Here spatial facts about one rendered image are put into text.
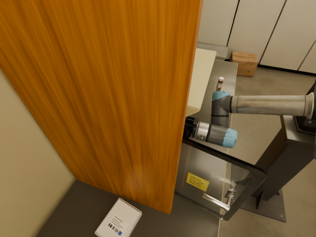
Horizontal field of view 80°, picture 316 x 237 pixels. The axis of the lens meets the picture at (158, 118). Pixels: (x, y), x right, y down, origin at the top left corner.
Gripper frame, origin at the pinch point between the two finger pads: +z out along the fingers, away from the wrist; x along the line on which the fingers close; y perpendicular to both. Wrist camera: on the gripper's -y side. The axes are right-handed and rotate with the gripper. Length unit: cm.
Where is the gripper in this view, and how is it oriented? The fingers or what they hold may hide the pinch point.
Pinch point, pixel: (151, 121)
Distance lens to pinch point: 83.2
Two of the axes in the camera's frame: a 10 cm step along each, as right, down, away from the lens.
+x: -3.3, 6.8, -6.5
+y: 0.0, -6.9, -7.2
